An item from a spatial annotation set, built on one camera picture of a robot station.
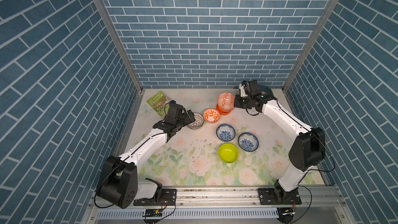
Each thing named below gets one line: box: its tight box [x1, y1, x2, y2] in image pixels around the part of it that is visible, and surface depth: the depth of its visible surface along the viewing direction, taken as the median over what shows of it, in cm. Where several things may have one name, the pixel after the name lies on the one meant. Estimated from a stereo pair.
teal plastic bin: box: [257, 84, 277, 104], surface depth 64 cm
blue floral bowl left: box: [216, 124, 236, 142], surface depth 96 cm
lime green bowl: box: [217, 143, 239, 164], surface depth 88 cm
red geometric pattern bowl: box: [216, 92, 236, 116], surface depth 92 cm
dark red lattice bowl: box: [187, 112, 205, 130], surface depth 101 cm
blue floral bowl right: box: [237, 132, 260, 152], surface depth 93 cm
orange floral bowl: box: [203, 107, 221, 124], surface depth 104 cm
